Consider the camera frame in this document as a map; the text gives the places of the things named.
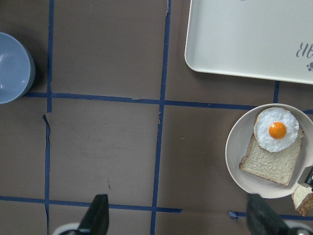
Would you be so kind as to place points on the fried egg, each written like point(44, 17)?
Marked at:
point(275, 129)

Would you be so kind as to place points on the bread slice on plate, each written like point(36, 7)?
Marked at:
point(277, 167)

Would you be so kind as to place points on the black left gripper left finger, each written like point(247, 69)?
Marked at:
point(96, 219)

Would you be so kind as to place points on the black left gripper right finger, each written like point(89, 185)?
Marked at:
point(261, 219)

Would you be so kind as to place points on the white bread slice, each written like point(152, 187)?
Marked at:
point(302, 199)

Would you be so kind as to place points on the blue bowl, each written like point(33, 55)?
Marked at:
point(17, 69)

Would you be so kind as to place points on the cream bear tray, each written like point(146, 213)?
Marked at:
point(265, 39)

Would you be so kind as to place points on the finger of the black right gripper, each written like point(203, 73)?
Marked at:
point(306, 178)

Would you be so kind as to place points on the cream round plate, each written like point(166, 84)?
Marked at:
point(237, 144)

